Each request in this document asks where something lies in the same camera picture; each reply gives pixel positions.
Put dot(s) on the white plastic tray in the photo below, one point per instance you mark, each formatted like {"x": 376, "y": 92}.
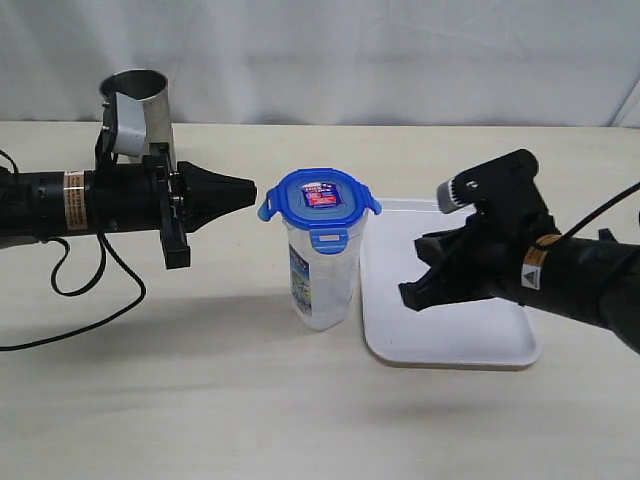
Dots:
{"x": 484, "y": 335}

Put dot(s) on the stainless steel cup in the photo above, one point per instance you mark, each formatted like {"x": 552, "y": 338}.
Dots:
{"x": 152, "y": 89}

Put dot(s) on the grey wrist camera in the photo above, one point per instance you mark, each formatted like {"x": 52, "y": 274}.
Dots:
{"x": 127, "y": 127}
{"x": 453, "y": 195}

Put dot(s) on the white backdrop curtain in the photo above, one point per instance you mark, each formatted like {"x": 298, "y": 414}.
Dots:
{"x": 550, "y": 63}

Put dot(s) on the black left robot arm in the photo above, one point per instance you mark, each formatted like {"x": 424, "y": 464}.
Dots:
{"x": 42, "y": 205}

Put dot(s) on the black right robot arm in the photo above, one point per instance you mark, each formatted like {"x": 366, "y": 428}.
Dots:
{"x": 597, "y": 280}

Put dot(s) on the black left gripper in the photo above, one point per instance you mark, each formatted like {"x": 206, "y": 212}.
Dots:
{"x": 123, "y": 198}

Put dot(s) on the blue container lid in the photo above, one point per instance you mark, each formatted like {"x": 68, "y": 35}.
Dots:
{"x": 324, "y": 202}

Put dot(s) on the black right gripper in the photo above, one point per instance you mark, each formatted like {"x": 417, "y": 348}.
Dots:
{"x": 484, "y": 258}

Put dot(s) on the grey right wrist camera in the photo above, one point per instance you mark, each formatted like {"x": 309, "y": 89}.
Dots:
{"x": 453, "y": 195}

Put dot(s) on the clear plastic container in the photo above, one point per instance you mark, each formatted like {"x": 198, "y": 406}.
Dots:
{"x": 324, "y": 266}

